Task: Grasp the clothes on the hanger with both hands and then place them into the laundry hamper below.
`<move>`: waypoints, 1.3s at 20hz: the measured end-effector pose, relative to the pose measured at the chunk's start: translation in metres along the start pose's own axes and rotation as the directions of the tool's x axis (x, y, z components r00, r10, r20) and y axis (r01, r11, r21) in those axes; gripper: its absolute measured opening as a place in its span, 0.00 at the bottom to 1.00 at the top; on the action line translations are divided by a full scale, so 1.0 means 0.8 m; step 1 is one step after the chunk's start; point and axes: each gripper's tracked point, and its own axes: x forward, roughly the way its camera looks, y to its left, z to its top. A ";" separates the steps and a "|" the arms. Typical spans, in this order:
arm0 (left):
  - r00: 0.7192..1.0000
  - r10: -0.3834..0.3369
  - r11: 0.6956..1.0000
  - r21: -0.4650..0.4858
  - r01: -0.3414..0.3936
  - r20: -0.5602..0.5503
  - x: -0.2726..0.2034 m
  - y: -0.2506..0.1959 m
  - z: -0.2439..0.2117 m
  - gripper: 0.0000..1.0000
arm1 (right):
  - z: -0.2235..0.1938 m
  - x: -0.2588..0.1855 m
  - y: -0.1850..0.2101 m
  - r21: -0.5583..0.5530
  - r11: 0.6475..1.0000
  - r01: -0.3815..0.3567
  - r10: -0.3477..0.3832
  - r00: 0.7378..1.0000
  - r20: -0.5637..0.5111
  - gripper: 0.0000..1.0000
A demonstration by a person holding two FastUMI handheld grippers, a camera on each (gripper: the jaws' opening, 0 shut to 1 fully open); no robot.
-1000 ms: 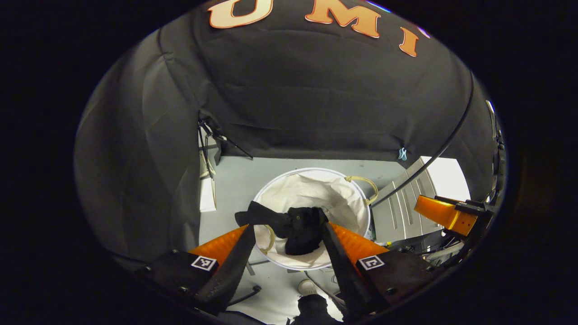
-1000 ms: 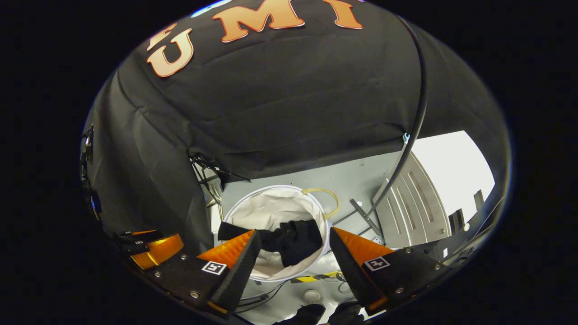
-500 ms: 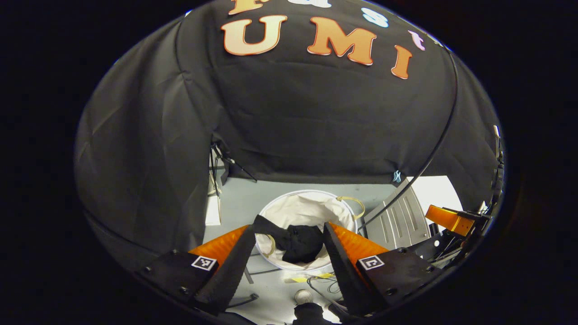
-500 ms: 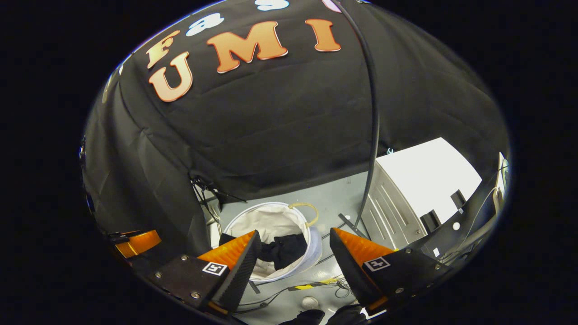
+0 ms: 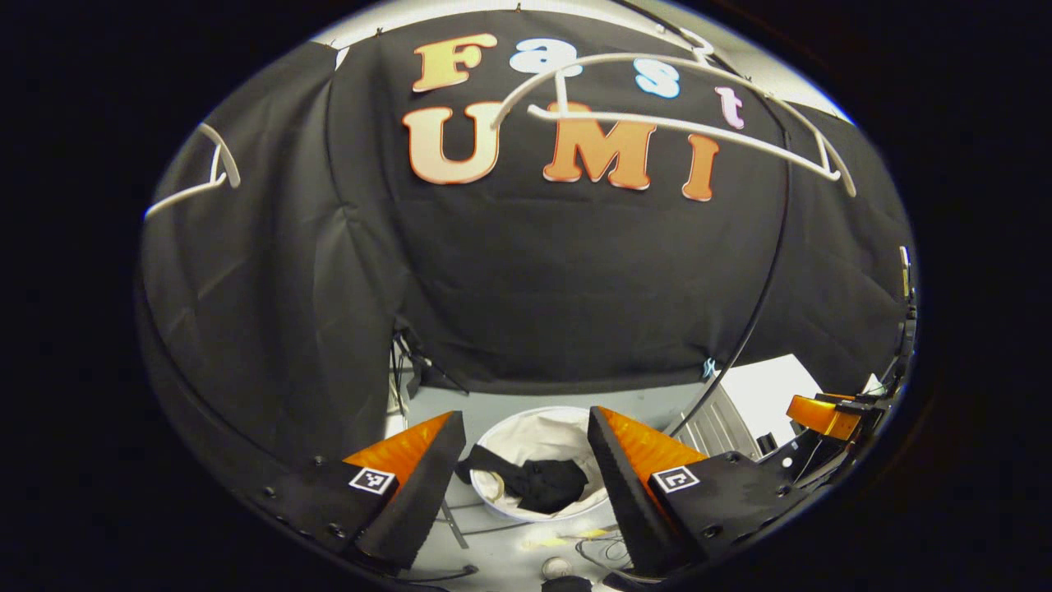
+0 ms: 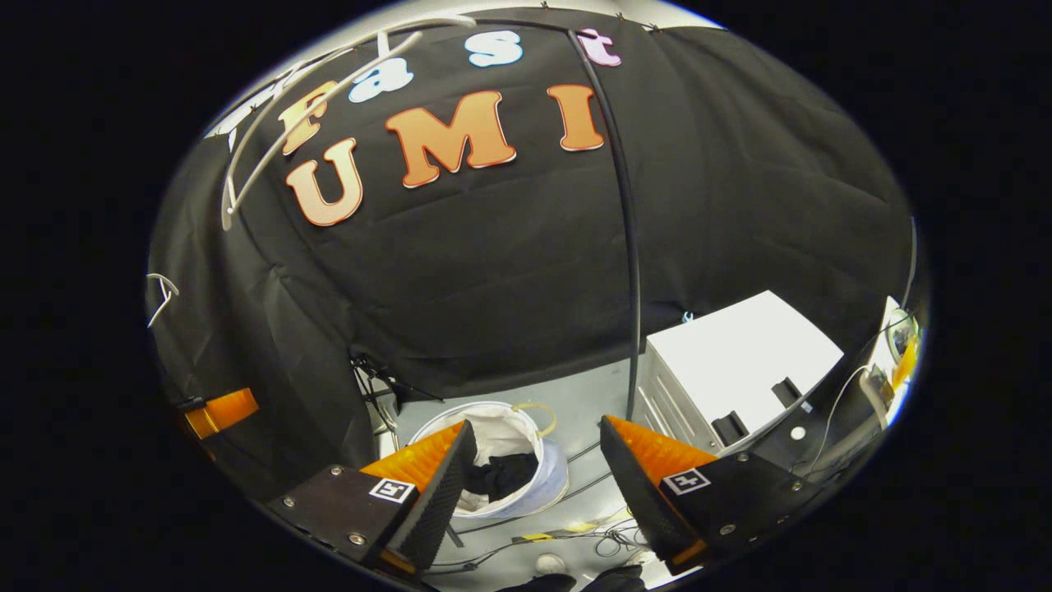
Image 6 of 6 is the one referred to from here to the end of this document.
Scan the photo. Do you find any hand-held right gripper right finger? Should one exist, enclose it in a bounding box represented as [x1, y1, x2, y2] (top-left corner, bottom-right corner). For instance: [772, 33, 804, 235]
[598, 413, 827, 576]

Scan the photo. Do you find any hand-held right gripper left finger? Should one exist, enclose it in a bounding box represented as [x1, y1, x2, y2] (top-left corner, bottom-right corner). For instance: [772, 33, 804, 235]
[265, 419, 479, 576]

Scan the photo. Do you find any black knit cardigan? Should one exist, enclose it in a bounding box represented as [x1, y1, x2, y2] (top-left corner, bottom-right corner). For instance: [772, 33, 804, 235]
[463, 451, 541, 504]

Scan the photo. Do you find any white laundry hamper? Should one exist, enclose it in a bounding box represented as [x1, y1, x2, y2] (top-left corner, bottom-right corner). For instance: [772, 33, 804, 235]
[407, 400, 570, 521]

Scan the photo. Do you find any white plastic hanger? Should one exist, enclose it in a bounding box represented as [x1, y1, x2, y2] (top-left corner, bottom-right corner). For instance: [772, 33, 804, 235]
[145, 272, 181, 331]
[219, 14, 479, 234]

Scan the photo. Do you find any black clothes rack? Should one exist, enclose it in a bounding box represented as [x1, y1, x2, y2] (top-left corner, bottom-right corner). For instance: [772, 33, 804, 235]
[444, 16, 646, 527]

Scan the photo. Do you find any dark shoe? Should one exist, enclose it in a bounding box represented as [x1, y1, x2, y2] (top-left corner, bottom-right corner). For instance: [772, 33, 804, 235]
[501, 573, 577, 592]
[582, 565, 650, 592]

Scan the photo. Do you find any white cabinet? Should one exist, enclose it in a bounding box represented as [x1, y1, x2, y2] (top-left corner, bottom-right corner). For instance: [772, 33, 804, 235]
[631, 289, 846, 458]

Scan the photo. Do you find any black backdrop cloth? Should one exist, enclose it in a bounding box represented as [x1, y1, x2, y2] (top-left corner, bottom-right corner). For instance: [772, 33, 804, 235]
[145, 7, 920, 504]

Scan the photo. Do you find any tangle of thin floor cables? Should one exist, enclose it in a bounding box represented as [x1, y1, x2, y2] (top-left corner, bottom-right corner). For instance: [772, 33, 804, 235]
[427, 506, 658, 576]

